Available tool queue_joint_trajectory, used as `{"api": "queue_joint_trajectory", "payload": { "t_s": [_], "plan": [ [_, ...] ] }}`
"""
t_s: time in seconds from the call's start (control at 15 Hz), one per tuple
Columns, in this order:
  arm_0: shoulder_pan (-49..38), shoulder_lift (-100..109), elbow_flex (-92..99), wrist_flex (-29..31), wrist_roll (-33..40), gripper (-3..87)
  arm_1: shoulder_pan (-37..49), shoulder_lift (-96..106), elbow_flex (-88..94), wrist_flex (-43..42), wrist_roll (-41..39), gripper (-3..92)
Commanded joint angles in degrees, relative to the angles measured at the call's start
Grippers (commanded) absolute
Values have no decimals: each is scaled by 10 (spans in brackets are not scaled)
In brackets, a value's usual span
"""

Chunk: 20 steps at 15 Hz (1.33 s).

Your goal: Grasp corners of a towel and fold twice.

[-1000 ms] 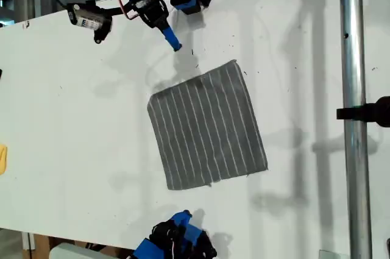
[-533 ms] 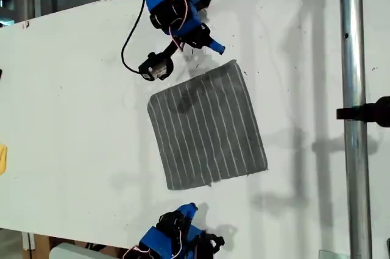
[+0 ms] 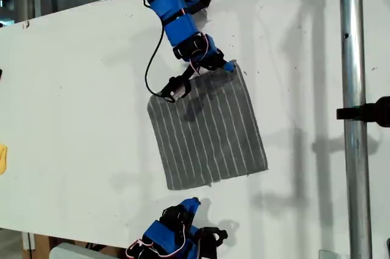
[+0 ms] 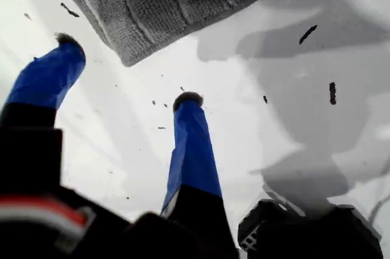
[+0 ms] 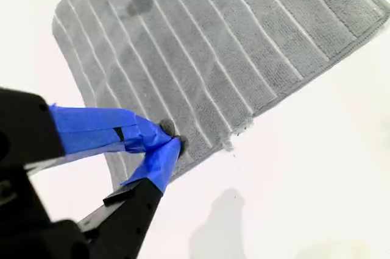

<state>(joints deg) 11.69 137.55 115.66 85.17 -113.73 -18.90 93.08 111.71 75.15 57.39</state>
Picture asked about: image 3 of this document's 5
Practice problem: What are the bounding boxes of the black camera cable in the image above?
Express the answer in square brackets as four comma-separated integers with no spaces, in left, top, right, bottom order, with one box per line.
[144,26,167,97]

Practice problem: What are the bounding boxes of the black camera stalk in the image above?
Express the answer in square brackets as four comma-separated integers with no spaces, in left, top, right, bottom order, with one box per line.
[173,65,199,85]

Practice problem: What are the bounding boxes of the yellow object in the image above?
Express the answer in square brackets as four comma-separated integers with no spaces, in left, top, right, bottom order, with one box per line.
[0,144,9,176]

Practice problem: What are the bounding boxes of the grey striped towel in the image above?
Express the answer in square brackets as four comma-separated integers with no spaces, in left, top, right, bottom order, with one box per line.
[147,63,269,191]

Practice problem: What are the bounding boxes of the black clamp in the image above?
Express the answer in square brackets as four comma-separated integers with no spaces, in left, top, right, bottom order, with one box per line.
[336,96,390,128]

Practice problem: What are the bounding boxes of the black camera box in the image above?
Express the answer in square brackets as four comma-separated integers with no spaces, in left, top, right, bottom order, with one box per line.
[196,226,229,259]
[161,76,192,104]

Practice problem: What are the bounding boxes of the white box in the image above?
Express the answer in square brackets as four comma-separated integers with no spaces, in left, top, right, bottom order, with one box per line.
[48,242,122,259]

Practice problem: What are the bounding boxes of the steel post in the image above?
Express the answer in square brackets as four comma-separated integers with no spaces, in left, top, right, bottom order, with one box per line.
[338,0,373,259]

